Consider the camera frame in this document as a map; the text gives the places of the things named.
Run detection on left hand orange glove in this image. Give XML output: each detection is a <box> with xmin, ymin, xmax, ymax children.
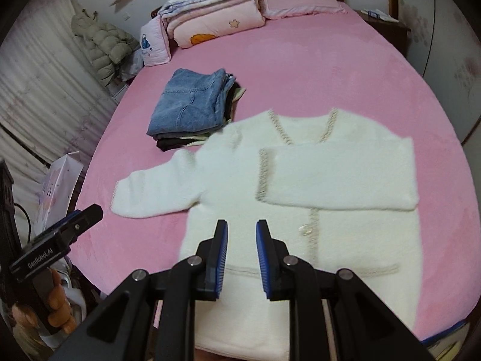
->
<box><xmin>11</xmin><ymin>269</ymin><xmax>77</xmax><ymax>334</ymax></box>

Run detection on small pink printed pillow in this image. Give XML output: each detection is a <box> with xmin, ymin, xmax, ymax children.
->
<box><xmin>140</xmin><ymin>16</ymin><xmax>171</xmax><ymax>67</ymax></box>

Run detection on pink bed sheet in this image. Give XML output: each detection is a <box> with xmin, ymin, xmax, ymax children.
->
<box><xmin>70</xmin><ymin>10</ymin><xmax>480</xmax><ymax>340</ymax></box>

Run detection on beige puffer jacket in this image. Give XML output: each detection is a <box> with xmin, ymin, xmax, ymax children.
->
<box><xmin>71</xmin><ymin>10</ymin><xmax>140</xmax><ymax>86</ymax></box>

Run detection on floral sliding wardrobe door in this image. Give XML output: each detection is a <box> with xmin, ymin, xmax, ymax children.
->
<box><xmin>394</xmin><ymin>0</ymin><xmax>481</xmax><ymax>143</ymax></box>

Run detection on folded pink cartoon quilt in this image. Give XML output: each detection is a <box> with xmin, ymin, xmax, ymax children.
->
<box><xmin>157</xmin><ymin>0</ymin><xmax>265</xmax><ymax>48</ymax></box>

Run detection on dark wooden nightstand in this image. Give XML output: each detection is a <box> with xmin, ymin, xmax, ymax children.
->
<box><xmin>356</xmin><ymin>10</ymin><xmax>410</xmax><ymax>57</ymax></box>

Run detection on black cable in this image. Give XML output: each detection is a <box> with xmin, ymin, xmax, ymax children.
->
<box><xmin>12</xmin><ymin>202</ymin><xmax>35</xmax><ymax>249</ymax></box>

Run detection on papers on nightstand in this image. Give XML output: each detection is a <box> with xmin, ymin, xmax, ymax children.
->
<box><xmin>365</xmin><ymin>9</ymin><xmax>399</xmax><ymax>23</ymax></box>

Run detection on white fuzzy knit cardigan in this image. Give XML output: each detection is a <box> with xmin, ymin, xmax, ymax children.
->
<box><xmin>111</xmin><ymin>109</ymin><xmax>422</xmax><ymax>360</ymax></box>

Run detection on folded blue denim jeans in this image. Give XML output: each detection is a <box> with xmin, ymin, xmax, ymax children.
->
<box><xmin>147</xmin><ymin>69</ymin><xmax>236</xmax><ymax>137</ymax></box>

